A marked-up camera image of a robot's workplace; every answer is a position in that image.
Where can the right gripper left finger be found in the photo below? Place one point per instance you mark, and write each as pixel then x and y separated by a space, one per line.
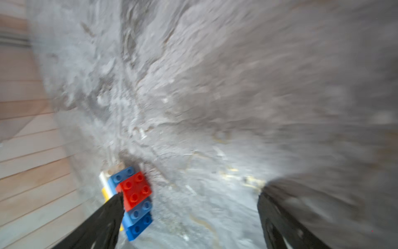
pixel 100 230

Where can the light blue long lego brick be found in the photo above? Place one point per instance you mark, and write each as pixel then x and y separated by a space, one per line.
pixel 130 217

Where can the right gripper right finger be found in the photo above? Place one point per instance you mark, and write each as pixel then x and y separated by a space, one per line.
pixel 280 228

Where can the yellow long lego brick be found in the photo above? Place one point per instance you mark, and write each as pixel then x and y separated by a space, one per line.
pixel 106 198

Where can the white long lego brick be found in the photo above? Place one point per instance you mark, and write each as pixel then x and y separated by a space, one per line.
pixel 107 173

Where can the dark blue square lego brick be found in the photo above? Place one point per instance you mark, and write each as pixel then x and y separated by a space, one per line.
pixel 133 231

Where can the red square lego brick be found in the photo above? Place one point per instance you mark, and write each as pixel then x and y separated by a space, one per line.
pixel 135 189

